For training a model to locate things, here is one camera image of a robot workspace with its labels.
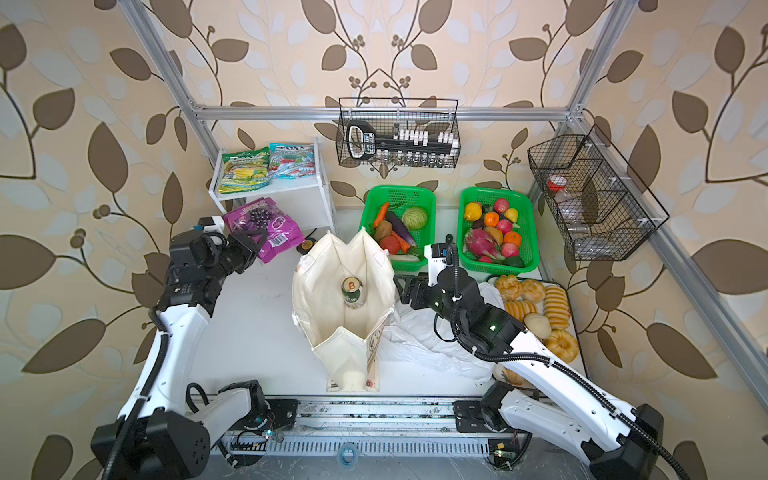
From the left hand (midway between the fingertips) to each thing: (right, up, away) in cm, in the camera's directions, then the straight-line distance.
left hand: (267, 231), depth 73 cm
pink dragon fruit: (+61, -3, +26) cm, 66 cm away
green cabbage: (+39, +6, +34) cm, 52 cm away
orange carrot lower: (+35, -4, +32) cm, 47 cm away
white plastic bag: (+36, -30, +10) cm, 48 cm away
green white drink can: (+20, -18, +13) cm, 29 cm away
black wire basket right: (+84, +5, 0) cm, 84 cm away
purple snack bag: (-1, +4, +2) cm, 5 cm away
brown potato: (+28, +1, +34) cm, 43 cm away
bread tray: (+78, -24, +18) cm, 83 cm away
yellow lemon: (+61, +8, +35) cm, 70 cm away
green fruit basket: (+81, +11, +38) cm, 90 cm away
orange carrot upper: (+26, +7, +42) cm, 50 cm away
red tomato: (+30, -3, +31) cm, 43 cm away
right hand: (+35, -12, -3) cm, 37 cm away
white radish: (+34, -9, +27) cm, 45 cm away
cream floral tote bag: (+21, -24, -9) cm, 33 cm away
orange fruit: (+67, +5, +35) cm, 76 cm away
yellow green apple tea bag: (-10, +17, +8) cm, 21 cm away
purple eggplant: (+33, +2, +35) cm, 49 cm away
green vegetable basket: (+36, +15, +45) cm, 60 cm away
